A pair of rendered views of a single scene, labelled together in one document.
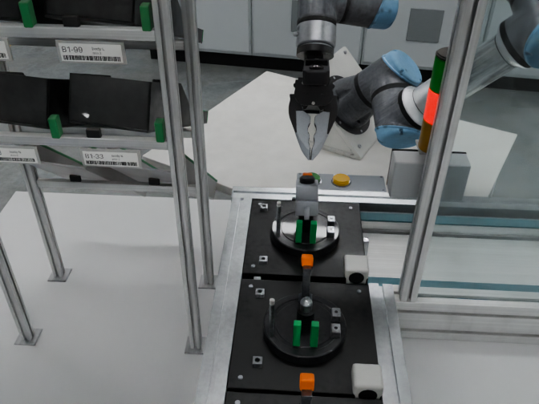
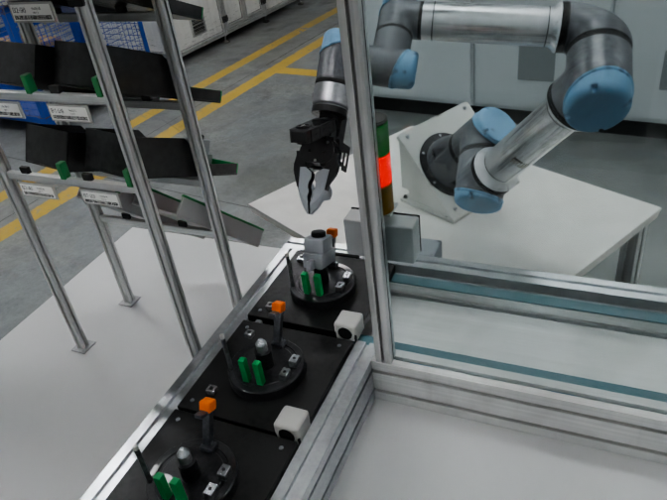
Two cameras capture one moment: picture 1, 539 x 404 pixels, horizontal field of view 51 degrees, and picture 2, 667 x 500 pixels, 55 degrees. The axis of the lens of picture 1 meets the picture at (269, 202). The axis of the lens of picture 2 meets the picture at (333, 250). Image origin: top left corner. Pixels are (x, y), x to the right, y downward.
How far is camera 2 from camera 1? 0.56 m
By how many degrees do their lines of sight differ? 20
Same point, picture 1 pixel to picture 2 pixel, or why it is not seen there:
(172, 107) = (130, 159)
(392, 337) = (346, 391)
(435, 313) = (412, 380)
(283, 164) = not seen: hidden behind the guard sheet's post
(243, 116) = not seen: hidden behind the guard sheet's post
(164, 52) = (116, 114)
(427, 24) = not seen: outside the picture
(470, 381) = (431, 454)
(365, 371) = (290, 413)
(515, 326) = (497, 408)
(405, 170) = (353, 228)
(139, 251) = (200, 289)
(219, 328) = (204, 358)
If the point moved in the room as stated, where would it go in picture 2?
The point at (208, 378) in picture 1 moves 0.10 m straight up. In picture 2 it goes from (170, 397) to (155, 356)
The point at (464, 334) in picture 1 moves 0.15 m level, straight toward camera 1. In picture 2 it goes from (448, 408) to (390, 458)
